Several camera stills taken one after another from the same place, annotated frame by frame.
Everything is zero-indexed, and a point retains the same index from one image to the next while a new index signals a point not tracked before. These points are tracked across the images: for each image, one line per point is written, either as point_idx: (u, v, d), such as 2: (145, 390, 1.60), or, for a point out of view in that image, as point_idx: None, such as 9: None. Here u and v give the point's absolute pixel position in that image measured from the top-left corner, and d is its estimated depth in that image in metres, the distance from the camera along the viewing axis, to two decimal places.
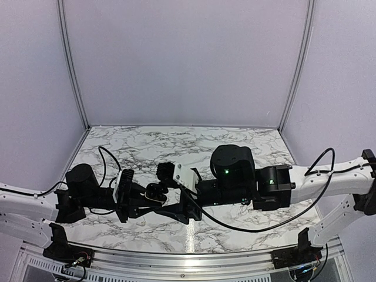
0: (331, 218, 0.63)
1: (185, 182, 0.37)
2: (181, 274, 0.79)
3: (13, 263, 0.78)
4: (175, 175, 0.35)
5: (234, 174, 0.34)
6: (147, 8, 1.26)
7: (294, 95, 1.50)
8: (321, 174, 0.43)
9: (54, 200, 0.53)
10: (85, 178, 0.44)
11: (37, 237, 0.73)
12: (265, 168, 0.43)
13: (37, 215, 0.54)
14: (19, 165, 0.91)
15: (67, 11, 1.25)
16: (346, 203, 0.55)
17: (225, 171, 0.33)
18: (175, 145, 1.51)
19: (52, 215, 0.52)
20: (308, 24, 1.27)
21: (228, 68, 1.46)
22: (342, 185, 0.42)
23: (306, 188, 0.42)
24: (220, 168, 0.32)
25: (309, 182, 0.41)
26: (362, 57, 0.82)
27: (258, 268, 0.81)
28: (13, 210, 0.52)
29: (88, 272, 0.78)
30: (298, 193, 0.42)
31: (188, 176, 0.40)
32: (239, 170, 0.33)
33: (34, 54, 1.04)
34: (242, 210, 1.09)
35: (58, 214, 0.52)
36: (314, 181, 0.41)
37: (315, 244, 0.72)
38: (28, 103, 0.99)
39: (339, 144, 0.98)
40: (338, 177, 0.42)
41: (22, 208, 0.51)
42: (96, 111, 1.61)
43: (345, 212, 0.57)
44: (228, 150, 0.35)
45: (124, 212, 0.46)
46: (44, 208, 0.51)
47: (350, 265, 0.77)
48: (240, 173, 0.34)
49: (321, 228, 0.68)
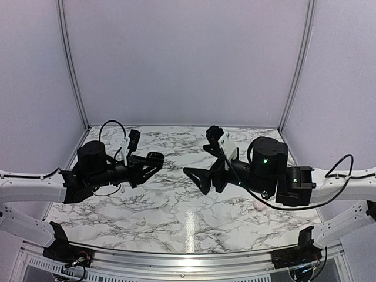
0: (341, 220, 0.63)
1: (226, 148, 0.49)
2: (180, 274, 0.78)
3: (13, 263, 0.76)
4: (221, 140, 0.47)
5: (270, 165, 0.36)
6: (147, 8, 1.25)
7: (294, 95, 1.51)
8: (339, 177, 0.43)
9: (60, 178, 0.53)
10: (100, 150, 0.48)
11: (40, 237, 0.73)
12: (289, 167, 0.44)
13: (43, 200, 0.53)
14: (21, 159, 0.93)
15: (67, 11, 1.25)
16: (359, 208, 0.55)
17: (264, 161, 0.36)
18: (175, 145, 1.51)
19: (60, 195, 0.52)
20: (308, 24, 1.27)
21: (228, 68, 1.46)
22: (356, 191, 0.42)
23: (325, 190, 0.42)
24: (259, 156, 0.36)
25: (328, 184, 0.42)
26: (362, 57, 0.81)
27: (258, 268, 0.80)
28: (19, 197, 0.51)
29: (88, 272, 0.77)
30: (318, 194, 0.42)
31: (230, 148, 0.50)
32: (276, 163, 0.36)
33: (34, 53, 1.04)
34: (242, 210, 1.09)
35: (66, 194, 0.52)
36: (332, 184, 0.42)
37: (317, 242, 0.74)
38: (27, 103, 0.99)
39: (339, 144, 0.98)
40: (355, 182, 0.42)
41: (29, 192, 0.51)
42: (96, 111, 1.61)
43: (356, 215, 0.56)
44: (268, 143, 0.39)
45: (134, 178, 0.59)
46: (53, 188, 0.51)
47: (351, 265, 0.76)
48: (276, 165, 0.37)
49: (327, 228, 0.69)
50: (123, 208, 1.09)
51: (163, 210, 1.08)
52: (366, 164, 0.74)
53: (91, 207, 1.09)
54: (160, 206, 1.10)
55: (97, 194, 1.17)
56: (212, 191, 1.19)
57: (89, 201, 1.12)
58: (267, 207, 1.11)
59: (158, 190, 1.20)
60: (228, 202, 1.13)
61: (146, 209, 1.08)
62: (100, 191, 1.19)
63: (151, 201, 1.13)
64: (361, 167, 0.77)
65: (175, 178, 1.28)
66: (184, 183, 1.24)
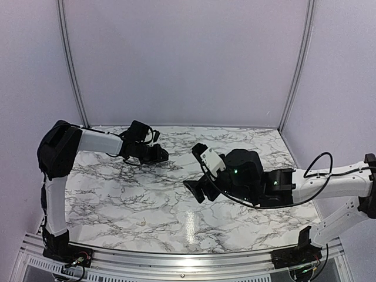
0: (334, 217, 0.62)
1: (208, 164, 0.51)
2: (180, 275, 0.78)
3: (14, 264, 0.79)
4: (202, 154, 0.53)
5: (242, 175, 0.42)
6: (147, 8, 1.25)
7: (294, 95, 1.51)
8: (320, 176, 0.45)
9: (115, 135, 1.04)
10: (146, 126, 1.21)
11: (59, 219, 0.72)
12: (272, 171, 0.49)
13: (107, 147, 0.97)
14: (32, 144, 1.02)
15: (67, 12, 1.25)
16: (351, 204, 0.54)
17: (235, 171, 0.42)
18: (175, 145, 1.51)
19: (116, 144, 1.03)
20: (308, 24, 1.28)
21: (228, 68, 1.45)
22: (343, 187, 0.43)
23: (305, 188, 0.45)
24: (231, 167, 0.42)
25: (309, 183, 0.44)
26: (362, 57, 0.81)
27: (258, 268, 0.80)
28: (93, 144, 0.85)
29: (87, 272, 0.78)
30: (298, 194, 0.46)
31: (212, 161, 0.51)
32: (248, 171, 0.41)
33: (34, 54, 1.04)
34: (242, 210, 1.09)
35: (118, 144, 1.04)
36: (313, 183, 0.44)
37: (315, 242, 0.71)
38: (28, 103, 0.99)
39: (339, 144, 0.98)
40: (336, 179, 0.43)
41: (98, 140, 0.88)
42: (96, 111, 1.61)
43: (349, 212, 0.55)
44: (241, 152, 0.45)
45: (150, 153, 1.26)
46: (113, 138, 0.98)
47: (350, 265, 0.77)
48: (249, 175, 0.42)
49: (323, 226, 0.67)
50: (123, 208, 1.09)
51: (163, 210, 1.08)
52: None
53: (91, 207, 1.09)
54: (160, 206, 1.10)
55: (97, 194, 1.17)
56: None
57: (89, 201, 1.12)
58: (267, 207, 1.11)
59: (158, 190, 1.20)
60: (229, 202, 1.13)
61: (146, 209, 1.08)
62: (100, 191, 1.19)
63: (151, 201, 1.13)
64: None
65: (175, 178, 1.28)
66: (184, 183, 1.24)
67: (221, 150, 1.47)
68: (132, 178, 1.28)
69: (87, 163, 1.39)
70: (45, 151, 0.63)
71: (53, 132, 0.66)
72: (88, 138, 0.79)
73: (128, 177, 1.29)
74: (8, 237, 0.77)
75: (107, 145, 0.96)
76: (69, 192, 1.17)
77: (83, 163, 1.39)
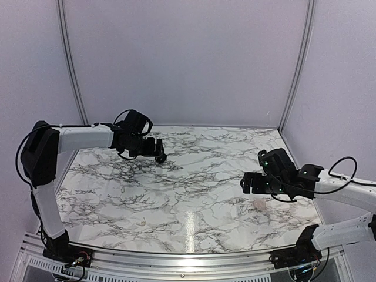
0: (342, 226, 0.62)
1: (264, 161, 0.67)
2: (180, 274, 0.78)
3: (13, 264, 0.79)
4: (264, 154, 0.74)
5: (272, 165, 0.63)
6: (147, 8, 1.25)
7: (294, 96, 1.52)
8: (342, 178, 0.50)
9: (104, 126, 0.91)
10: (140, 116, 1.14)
11: (54, 223, 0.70)
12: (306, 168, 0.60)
13: (98, 143, 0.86)
14: None
15: (67, 11, 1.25)
16: (363, 219, 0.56)
17: (265, 163, 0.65)
18: (175, 145, 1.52)
19: (108, 137, 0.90)
20: (308, 24, 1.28)
21: (228, 67, 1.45)
22: (355, 195, 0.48)
23: (331, 184, 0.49)
24: (263, 159, 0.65)
25: (332, 182, 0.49)
26: (362, 58, 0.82)
27: (258, 268, 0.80)
28: (80, 143, 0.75)
29: (87, 272, 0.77)
30: (321, 188, 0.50)
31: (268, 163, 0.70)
32: (273, 163, 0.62)
33: (34, 53, 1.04)
34: (242, 210, 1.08)
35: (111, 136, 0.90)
36: (334, 182, 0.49)
37: (315, 240, 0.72)
38: (27, 101, 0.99)
39: (339, 144, 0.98)
40: (355, 186, 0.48)
41: (86, 137, 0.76)
42: (95, 110, 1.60)
43: (357, 226, 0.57)
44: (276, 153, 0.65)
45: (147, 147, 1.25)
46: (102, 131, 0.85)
47: (351, 265, 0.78)
48: (276, 164, 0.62)
49: (329, 230, 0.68)
50: (123, 208, 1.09)
51: (163, 210, 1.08)
52: (366, 163, 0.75)
53: (91, 207, 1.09)
54: (160, 205, 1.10)
55: (97, 194, 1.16)
56: (212, 191, 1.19)
57: (89, 201, 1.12)
58: (267, 207, 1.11)
59: (158, 190, 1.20)
60: (229, 202, 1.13)
61: (146, 209, 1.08)
62: (100, 191, 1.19)
63: (151, 201, 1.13)
64: (362, 167, 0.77)
65: (175, 177, 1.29)
66: (184, 183, 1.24)
67: (221, 150, 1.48)
68: (132, 178, 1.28)
69: (87, 162, 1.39)
70: (27, 158, 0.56)
71: (32, 136, 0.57)
72: (74, 137, 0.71)
73: (128, 177, 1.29)
74: (7, 238, 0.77)
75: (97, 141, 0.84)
76: (69, 192, 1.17)
77: (83, 163, 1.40)
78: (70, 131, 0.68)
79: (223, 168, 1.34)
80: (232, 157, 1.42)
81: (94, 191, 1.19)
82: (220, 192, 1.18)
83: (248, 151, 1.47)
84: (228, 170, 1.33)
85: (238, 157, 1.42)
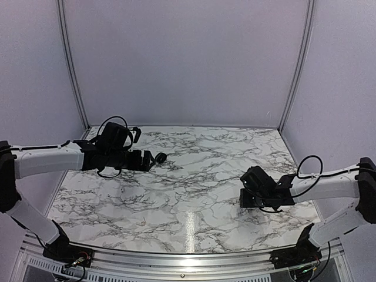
0: (333, 218, 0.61)
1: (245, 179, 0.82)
2: (180, 275, 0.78)
3: (14, 264, 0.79)
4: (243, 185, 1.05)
5: (251, 183, 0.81)
6: (147, 8, 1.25)
7: (294, 95, 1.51)
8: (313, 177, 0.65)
9: (75, 145, 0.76)
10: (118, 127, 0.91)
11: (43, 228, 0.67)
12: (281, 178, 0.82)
13: (63, 166, 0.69)
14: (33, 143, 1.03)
15: (67, 12, 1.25)
16: (351, 204, 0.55)
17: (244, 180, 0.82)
18: (175, 145, 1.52)
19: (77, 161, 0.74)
20: (308, 24, 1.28)
21: (229, 66, 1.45)
22: (331, 185, 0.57)
23: (302, 186, 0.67)
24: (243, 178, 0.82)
25: (304, 183, 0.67)
26: (362, 57, 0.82)
27: (258, 268, 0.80)
28: (36, 168, 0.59)
29: (87, 272, 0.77)
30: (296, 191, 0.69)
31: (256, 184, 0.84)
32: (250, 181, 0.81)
33: (34, 54, 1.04)
34: (242, 210, 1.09)
35: (82, 159, 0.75)
36: (306, 183, 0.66)
37: (312, 238, 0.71)
38: (28, 101, 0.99)
39: (339, 144, 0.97)
40: (324, 180, 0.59)
41: (46, 161, 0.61)
42: (95, 111, 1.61)
43: (346, 212, 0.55)
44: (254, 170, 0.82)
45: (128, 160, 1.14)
46: (70, 153, 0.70)
47: (351, 265, 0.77)
48: (254, 181, 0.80)
49: (322, 224, 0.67)
50: (123, 208, 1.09)
51: (163, 210, 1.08)
52: None
53: (91, 207, 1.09)
54: (160, 206, 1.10)
55: (97, 194, 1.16)
56: (212, 191, 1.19)
57: (89, 201, 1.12)
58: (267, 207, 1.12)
59: (159, 190, 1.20)
60: (229, 202, 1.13)
61: (146, 209, 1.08)
62: (100, 191, 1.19)
63: (151, 202, 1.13)
64: None
65: (175, 178, 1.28)
66: (184, 183, 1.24)
67: (221, 150, 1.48)
68: (133, 178, 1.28)
69: None
70: None
71: None
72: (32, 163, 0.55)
73: (128, 177, 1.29)
74: (7, 239, 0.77)
75: (61, 164, 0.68)
76: (69, 192, 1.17)
77: None
78: (28, 155, 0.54)
79: (223, 169, 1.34)
80: (232, 157, 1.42)
81: (94, 191, 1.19)
82: (220, 192, 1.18)
83: (248, 151, 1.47)
84: (228, 170, 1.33)
85: (238, 157, 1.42)
